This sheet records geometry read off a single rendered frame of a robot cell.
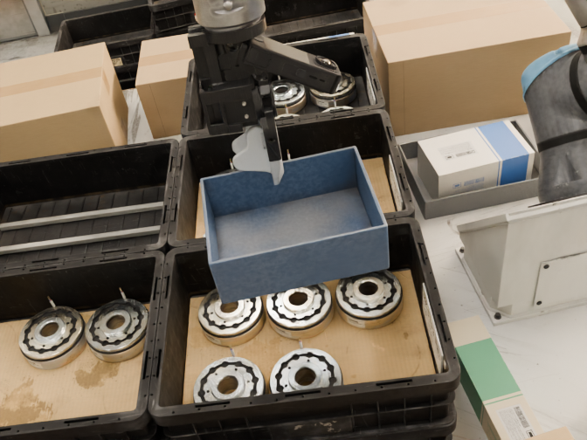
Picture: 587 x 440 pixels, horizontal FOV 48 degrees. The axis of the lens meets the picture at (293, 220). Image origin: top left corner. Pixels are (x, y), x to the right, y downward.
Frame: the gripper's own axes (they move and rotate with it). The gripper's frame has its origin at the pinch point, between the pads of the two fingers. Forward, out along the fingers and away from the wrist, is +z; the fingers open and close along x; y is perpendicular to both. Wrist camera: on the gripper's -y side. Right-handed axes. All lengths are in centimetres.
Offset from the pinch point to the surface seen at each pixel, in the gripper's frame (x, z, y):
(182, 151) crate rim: -38.0, 14.6, 17.9
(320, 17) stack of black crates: -174, 40, -23
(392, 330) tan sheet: 1.1, 30.2, -12.4
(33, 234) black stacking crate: -35, 25, 50
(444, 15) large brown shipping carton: -77, 12, -43
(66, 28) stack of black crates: -211, 38, 81
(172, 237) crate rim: -15.3, 17.8, 19.3
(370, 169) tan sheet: -36.6, 24.9, -16.8
